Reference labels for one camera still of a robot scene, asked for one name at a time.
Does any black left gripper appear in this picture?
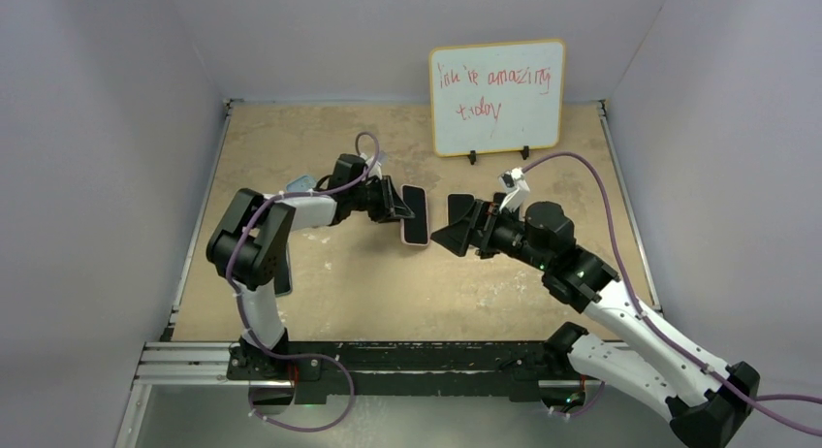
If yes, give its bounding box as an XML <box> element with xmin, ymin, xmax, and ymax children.
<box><xmin>349</xmin><ymin>176</ymin><xmax>413</xmax><ymax>224</ymax></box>

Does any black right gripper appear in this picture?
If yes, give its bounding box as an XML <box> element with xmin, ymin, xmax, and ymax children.
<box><xmin>432</xmin><ymin>200</ymin><xmax>551</xmax><ymax>272</ymax></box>

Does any pink phone case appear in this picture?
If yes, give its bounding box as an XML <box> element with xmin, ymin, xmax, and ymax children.
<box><xmin>399</xmin><ymin>183</ymin><xmax>431</xmax><ymax>248</ymax></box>

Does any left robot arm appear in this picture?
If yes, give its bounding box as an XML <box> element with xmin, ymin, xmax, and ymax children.
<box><xmin>205</xmin><ymin>153</ymin><xmax>420</xmax><ymax>379</ymax></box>

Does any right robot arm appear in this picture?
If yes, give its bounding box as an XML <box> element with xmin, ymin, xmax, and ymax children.
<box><xmin>430</xmin><ymin>200</ymin><xmax>760</xmax><ymax>447</ymax></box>

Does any green-edged phone at left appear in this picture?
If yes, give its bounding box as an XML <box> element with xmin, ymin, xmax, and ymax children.
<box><xmin>272</xmin><ymin>249</ymin><xmax>293</xmax><ymax>298</ymax></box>

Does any whiteboard with red writing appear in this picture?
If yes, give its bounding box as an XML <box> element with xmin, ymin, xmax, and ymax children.
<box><xmin>428</xmin><ymin>39</ymin><xmax>566</xmax><ymax>157</ymax></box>

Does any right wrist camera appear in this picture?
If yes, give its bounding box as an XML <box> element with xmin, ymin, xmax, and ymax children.
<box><xmin>498</xmin><ymin>168</ymin><xmax>530</xmax><ymax>213</ymax></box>

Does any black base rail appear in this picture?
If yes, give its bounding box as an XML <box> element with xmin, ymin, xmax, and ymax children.
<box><xmin>227</xmin><ymin>340</ymin><xmax>597</xmax><ymax>411</ymax></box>

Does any aluminium frame rail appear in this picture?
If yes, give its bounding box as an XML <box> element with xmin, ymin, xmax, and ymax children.
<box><xmin>113</xmin><ymin>340</ymin><xmax>717</xmax><ymax>448</ymax></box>

